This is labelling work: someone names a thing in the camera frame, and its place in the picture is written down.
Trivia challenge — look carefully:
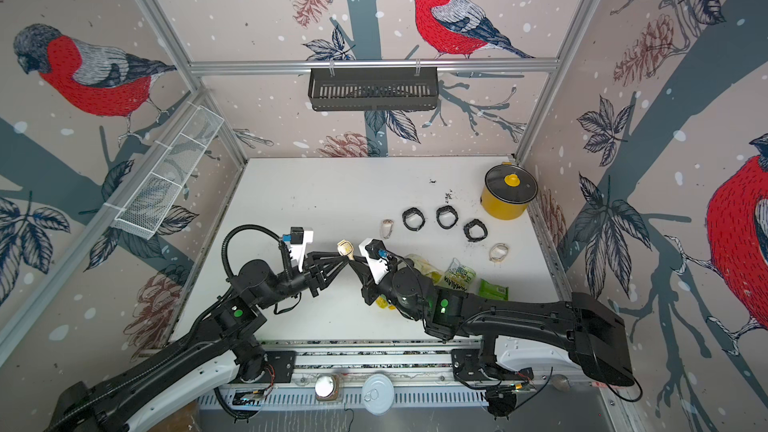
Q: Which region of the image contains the cream strap analog watch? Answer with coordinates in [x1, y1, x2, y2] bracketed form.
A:
[489, 243, 509, 263]

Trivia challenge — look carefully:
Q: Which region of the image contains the yellow green frog towel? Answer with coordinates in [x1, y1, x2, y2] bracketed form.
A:
[375, 254, 442, 310]

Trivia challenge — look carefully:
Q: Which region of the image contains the small green sachet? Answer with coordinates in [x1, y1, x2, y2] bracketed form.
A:
[477, 279, 509, 301]

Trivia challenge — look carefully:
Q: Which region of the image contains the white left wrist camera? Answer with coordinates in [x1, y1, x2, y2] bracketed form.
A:
[283, 227, 314, 272]

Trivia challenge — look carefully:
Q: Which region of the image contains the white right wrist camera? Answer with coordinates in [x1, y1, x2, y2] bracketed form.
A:
[359, 238, 396, 284]

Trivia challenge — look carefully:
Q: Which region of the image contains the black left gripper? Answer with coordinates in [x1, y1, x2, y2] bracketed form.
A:
[255, 252, 347, 313]

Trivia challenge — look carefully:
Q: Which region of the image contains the black hanging wire basket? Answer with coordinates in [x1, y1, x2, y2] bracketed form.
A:
[308, 67, 439, 112]

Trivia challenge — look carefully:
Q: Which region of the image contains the glass spice jar silver lid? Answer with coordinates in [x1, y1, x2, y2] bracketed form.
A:
[314, 374, 341, 402]

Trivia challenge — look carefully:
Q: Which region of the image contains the yellow pot with glass lid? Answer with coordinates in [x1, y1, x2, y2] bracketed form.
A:
[480, 163, 539, 220]

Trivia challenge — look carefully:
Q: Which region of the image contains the black digital watch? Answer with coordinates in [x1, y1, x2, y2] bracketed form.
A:
[436, 204, 459, 230]
[463, 218, 489, 243]
[401, 207, 426, 232]

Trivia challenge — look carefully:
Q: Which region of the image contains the white mesh wall shelf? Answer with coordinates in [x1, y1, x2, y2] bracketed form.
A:
[112, 105, 224, 240]

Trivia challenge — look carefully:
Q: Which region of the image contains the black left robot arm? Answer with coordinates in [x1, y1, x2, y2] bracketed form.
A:
[48, 224, 357, 431]

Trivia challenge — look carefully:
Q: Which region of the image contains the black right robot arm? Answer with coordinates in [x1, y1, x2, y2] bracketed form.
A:
[350, 257, 637, 387]

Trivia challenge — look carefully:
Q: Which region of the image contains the silver band watch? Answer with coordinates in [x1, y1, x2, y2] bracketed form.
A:
[380, 219, 394, 240]

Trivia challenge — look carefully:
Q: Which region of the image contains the green snack packet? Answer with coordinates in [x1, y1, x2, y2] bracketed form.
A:
[438, 258, 477, 292]

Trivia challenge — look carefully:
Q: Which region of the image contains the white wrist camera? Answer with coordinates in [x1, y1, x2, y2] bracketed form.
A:
[359, 238, 396, 284]
[283, 227, 314, 272]

